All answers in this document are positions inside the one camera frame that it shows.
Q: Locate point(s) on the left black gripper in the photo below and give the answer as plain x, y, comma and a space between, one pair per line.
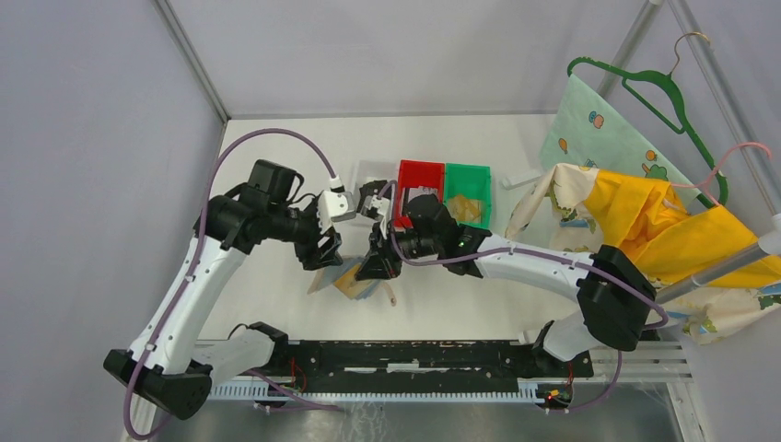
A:
310, 254

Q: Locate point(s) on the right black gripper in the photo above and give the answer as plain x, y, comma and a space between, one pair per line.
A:
380, 261

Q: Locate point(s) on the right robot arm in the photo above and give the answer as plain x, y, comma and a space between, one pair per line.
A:
613, 298

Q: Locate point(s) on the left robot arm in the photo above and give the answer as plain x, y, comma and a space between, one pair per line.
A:
163, 365

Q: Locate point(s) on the black VIP cards stack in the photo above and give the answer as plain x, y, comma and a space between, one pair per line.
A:
375, 187

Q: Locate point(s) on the gold cards stack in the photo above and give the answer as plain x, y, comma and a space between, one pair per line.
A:
465, 210

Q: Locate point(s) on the white plastic bin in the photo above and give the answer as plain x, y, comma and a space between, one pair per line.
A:
369, 177

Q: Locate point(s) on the red plastic bin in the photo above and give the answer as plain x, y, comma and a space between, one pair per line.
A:
416, 178

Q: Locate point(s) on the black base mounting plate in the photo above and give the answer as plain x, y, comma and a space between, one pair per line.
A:
417, 367

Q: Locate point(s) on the green plastic bin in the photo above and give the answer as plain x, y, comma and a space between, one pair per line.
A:
473, 182

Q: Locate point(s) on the cream cartoon print cloth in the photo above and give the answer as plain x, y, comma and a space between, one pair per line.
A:
708, 314

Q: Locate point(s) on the light green cartoon cloth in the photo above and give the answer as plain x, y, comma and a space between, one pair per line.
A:
589, 132

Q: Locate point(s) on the yellow cloth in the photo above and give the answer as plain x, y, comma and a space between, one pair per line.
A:
644, 218

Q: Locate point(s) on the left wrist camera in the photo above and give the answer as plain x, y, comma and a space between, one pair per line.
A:
335, 205

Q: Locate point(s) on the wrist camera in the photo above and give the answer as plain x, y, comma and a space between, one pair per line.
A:
335, 205
379, 209

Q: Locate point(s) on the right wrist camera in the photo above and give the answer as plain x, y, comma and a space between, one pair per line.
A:
379, 209

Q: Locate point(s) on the white slotted cable duct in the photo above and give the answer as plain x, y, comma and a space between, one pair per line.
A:
253, 389

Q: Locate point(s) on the aluminium rail frame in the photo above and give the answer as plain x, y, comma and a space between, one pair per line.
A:
649, 362

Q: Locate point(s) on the metal clothes rail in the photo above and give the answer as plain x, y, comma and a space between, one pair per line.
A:
767, 245

